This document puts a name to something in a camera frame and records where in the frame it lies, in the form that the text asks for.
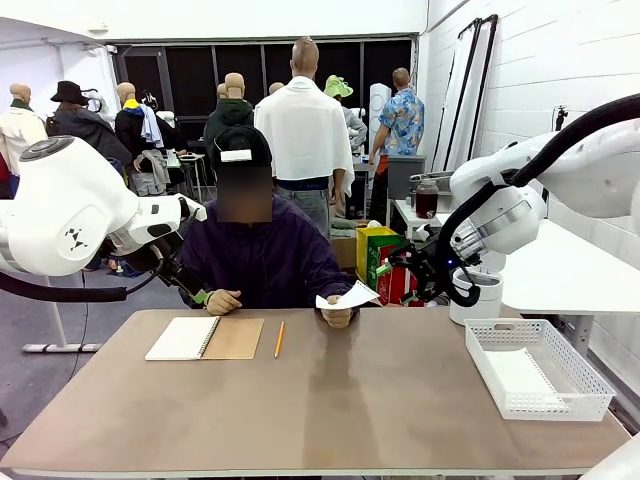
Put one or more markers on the grey flat device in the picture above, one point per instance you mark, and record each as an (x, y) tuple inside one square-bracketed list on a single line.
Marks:
[(432, 176)]

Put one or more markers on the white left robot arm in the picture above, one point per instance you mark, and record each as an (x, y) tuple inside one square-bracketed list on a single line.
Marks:
[(65, 200)]

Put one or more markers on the cardboard box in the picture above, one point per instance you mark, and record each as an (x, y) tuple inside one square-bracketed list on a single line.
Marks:
[(342, 255)]

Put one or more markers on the red bag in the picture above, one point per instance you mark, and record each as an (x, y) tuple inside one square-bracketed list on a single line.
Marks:
[(397, 282)]

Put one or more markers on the grey box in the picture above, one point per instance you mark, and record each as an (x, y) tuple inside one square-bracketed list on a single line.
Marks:
[(405, 175)]

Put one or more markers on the white tower appliance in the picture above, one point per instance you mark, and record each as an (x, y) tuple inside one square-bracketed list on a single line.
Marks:
[(378, 100)]

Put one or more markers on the mannequin with white cloth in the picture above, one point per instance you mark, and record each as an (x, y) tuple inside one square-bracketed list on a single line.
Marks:
[(305, 135)]

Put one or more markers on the person's right hand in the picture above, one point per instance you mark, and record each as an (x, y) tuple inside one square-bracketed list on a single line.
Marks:
[(224, 302)]

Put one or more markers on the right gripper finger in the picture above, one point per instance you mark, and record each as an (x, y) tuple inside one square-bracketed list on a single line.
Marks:
[(395, 259), (416, 296)]

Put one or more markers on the mannequin in cream jacket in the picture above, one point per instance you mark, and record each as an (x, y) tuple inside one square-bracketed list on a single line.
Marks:
[(15, 130)]

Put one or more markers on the brown spiral notebook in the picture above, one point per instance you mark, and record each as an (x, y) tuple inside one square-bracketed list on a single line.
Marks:
[(235, 337)]

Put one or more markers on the person's right forearm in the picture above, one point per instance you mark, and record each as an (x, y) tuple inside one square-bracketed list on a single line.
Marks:
[(186, 299)]

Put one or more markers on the dark glass window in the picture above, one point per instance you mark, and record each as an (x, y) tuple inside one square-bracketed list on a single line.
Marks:
[(190, 75)]

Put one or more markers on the mannequin with yellow scarf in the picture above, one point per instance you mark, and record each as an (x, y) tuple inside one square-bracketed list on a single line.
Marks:
[(130, 130)]

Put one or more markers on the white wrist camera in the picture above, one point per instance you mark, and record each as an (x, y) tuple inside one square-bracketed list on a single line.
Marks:
[(424, 232), (196, 210)]

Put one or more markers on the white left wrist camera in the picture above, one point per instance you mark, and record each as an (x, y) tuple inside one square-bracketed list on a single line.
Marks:
[(196, 210)]

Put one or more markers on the mannequin with black hat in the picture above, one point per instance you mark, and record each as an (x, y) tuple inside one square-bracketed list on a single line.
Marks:
[(75, 125)]

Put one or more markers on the person in purple jacket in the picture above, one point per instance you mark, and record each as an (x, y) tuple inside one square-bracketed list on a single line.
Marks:
[(260, 250)]

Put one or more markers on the small white side table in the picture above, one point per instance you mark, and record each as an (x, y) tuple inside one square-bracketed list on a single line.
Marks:
[(405, 212)]

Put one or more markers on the white plastic mesh basket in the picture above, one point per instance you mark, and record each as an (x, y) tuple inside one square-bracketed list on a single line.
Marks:
[(575, 360)]

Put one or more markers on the bare beige mannequin head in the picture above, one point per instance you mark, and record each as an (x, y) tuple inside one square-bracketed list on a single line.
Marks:
[(276, 89), (221, 91)]

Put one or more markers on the black framed white panel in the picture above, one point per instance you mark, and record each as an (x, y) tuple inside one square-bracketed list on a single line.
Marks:
[(452, 100), (472, 100)]

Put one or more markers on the mannequin in floral blue shirt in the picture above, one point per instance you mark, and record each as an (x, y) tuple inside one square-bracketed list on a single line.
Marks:
[(402, 125)]

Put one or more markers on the mannequin in dark green hoodie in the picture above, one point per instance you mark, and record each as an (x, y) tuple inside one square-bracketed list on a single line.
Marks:
[(230, 112)]

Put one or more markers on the small white head camera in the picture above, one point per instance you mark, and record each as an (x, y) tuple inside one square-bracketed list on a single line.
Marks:
[(235, 155)]

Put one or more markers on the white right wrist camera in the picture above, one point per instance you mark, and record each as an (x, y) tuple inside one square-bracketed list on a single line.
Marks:
[(424, 232)]

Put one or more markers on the white lidded trash bin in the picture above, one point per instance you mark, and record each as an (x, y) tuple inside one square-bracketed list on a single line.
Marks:
[(480, 310)]

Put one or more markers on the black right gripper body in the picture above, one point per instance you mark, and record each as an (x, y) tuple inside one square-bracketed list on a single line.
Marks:
[(432, 262)]

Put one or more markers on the person's left hand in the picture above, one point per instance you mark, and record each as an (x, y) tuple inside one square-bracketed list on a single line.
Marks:
[(337, 315)]

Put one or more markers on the green and yellow bag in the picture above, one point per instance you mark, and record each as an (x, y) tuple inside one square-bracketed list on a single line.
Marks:
[(370, 250)]

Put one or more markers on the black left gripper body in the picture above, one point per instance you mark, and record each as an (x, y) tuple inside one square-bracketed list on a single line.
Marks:
[(160, 255)]

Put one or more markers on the mannequin with green hat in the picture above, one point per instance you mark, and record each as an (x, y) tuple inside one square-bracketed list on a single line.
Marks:
[(337, 87)]

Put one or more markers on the white background desk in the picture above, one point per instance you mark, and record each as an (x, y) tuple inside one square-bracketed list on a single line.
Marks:
[(187, 157)]

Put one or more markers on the glass jar with dark liquid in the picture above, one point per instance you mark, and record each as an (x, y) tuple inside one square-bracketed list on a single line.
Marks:
[(426, 200)]

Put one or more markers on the person's left forearm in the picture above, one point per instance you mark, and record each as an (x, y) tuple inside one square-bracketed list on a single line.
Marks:
[(320, 285)]

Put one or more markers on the black cap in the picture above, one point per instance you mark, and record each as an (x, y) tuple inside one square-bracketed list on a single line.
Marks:
[(245, 137)]

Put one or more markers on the black tripod stand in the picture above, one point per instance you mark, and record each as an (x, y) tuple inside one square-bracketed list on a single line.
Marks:
[(561, 120)]

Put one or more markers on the white stand foot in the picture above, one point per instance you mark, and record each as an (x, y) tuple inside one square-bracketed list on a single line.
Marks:
[(57, 320)]

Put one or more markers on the orange pencil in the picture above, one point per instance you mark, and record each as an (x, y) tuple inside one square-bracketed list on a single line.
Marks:
[(279, 340)]

